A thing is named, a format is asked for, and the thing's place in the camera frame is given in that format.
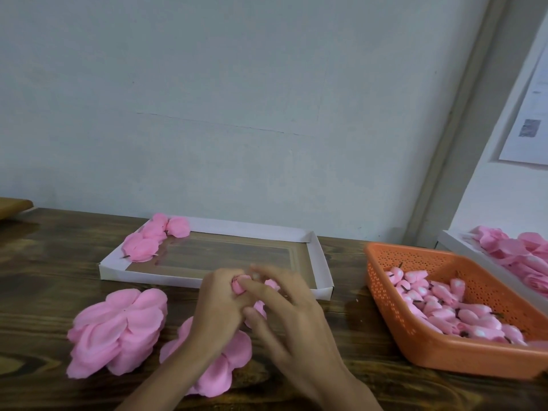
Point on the person's right hand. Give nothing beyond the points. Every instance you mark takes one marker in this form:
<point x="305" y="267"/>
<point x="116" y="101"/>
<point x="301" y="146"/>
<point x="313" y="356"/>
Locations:
<point x="304" y="338"/>

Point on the person's left hand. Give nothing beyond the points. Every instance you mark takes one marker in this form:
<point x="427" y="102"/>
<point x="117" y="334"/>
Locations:
<point x="216" y="316"/>

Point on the pink rose being assembled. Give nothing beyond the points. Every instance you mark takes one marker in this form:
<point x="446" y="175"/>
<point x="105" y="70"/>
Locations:
<point x="239" y="286"/>

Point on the stack of pink petals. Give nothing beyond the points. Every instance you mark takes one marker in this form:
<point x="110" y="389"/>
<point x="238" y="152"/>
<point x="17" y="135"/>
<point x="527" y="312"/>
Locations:
<point x="221" y="372"/>
<point x="116" y="334"/>

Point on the white shallow tray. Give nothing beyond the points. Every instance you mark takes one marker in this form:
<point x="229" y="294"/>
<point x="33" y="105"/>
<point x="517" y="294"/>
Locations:
<point x="214" y="252"/>

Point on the group of finished pink roses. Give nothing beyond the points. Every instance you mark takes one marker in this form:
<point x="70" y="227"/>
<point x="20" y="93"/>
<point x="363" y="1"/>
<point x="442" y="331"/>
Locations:
<point x="141" y="245"/>

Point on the pink rose buds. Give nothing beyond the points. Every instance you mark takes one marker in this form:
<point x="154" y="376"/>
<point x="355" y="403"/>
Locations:
<point x="445" y="310"/>

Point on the pile of pink petals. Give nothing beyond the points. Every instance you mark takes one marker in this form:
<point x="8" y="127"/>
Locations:
<point x="518" y="250"/>

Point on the person's right forearm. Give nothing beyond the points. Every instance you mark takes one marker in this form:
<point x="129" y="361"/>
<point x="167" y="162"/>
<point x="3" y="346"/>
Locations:
<point x="355" y="399"/>

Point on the orange plastic basket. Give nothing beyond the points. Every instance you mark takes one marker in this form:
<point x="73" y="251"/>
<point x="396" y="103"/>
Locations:
<point x="445" y="359"/>

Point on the white paper notice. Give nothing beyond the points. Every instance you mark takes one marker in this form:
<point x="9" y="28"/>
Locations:
<point x="532" y="124"/>

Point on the grey door frame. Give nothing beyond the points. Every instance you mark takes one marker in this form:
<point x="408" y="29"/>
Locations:
<point x="467" y="115"/>

